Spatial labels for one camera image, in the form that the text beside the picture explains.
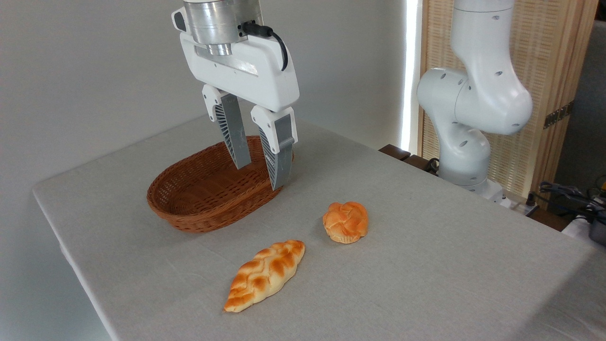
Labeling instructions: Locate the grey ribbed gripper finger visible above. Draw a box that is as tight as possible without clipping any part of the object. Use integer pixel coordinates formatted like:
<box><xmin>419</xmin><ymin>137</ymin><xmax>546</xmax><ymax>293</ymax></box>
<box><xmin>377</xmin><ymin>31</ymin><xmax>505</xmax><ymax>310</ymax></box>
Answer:
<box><xmin>250</xmin><ymin>105</ymin><xmax>299</xmax><ymax>191</ymax></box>
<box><xmin>202</xmin><ymin>84</ymin><xmax>252</xmax><ymax>171</ymax></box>

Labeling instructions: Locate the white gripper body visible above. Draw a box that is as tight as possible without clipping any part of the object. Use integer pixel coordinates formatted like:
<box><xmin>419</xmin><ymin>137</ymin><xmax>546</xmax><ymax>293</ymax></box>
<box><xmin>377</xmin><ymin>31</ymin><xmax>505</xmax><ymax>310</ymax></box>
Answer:
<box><xmin>178</xmin><ymin>32</ymin><xmax>300</xmax><ymax>113</ymax></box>

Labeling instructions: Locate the long braided bread loaf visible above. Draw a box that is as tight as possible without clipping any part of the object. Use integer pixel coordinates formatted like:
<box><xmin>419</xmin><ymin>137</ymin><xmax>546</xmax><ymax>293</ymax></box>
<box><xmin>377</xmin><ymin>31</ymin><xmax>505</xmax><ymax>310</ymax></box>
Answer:
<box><xmin>223</xmin><ymin>239</ymin><xmax>306</xmax><ymax>314</ymax></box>

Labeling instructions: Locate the brown oval wicker basket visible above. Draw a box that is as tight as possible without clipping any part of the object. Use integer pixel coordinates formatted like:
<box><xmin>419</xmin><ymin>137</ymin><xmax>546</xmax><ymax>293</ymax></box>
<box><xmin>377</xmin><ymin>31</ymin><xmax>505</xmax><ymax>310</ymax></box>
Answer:
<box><xmin>146</xmin><ymin>135</ymin><xmax>295</xmax><ymax>233</ymax></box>

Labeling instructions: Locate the round braided bread bun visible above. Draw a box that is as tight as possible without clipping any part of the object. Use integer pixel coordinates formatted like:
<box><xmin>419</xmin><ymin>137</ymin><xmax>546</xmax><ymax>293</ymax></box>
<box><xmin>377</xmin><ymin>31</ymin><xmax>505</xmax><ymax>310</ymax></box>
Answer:
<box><xmin>322</xmin><ymin>201</ymin><xmax>369</xmax><ymax>245</ymax></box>

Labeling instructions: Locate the dark brown wooden furniture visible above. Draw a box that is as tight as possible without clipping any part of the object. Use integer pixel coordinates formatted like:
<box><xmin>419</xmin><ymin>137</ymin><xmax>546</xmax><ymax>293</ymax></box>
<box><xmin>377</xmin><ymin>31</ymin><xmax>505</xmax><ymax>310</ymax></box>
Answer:
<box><xmin>378</xmin><ymin>144</ymin><xmax>441</xmax><ymax>175</ymax></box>

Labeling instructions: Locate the grey tablecloth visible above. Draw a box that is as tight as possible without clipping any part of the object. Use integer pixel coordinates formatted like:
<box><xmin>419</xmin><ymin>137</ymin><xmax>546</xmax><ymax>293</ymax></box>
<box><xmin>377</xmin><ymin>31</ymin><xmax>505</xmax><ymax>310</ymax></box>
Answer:
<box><xmin>32</xmin><ymin>99</ymin><xmax>606</xmax><ymax>341</ymax></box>

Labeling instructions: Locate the dark metal screen hinge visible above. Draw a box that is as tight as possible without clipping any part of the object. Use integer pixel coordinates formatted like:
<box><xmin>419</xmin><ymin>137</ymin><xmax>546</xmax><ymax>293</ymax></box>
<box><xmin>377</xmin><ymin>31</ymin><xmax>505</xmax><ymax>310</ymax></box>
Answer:
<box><xmin>543</xmin><ymin>101</ymin><xmax>575</xmax><ymax>130</ymax></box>

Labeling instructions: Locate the wooden slatted folding screen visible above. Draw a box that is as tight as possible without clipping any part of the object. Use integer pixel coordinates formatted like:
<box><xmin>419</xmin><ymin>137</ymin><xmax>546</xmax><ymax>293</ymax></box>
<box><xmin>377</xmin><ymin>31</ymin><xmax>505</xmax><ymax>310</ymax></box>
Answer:
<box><xmin>419</xmin><ymin>0</ymin><xmax>600</xmax><ymax>210</ymax></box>

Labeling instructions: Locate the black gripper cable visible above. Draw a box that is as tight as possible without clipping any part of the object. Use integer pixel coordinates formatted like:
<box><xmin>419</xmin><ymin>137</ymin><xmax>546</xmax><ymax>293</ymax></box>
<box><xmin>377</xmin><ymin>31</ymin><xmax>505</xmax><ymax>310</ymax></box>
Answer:
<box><xmin>241</xmin><ymin>21</ymin><xmax>289</xmax><ymax>72</ymax></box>

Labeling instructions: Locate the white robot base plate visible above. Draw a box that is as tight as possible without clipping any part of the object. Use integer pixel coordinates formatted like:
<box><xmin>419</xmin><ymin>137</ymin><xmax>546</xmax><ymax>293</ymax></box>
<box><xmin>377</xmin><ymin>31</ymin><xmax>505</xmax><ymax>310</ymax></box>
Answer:
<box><xmin>466</xmin><ymin>179</ymin><xmax>514</xmax><ymax>209</ymax></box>

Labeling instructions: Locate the bundle of black cables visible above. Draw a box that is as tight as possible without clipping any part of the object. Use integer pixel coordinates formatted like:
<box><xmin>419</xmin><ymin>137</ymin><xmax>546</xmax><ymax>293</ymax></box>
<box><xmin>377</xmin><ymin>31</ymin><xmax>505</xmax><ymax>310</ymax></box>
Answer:
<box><xmin>526</xmin><ymin>175</ymin><xmax>606</xmax><ymax>224</ymax></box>

